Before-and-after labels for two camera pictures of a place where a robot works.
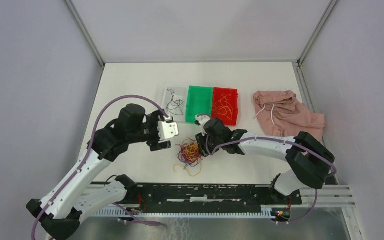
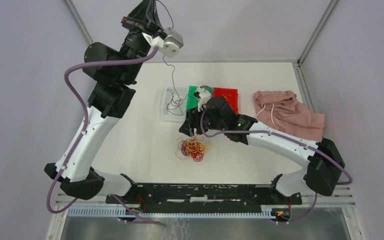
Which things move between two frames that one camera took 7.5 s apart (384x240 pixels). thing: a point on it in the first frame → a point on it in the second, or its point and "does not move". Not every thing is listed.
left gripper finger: [160, 146] → [146, 10]
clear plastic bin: [174, 102] does not move
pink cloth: [278, 113] does not move
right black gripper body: [213, 144] → [208, 119]
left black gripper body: [152, 135] → [132, 23]
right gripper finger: [202, 141] → [193, 120]
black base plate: [208, 196] does not move
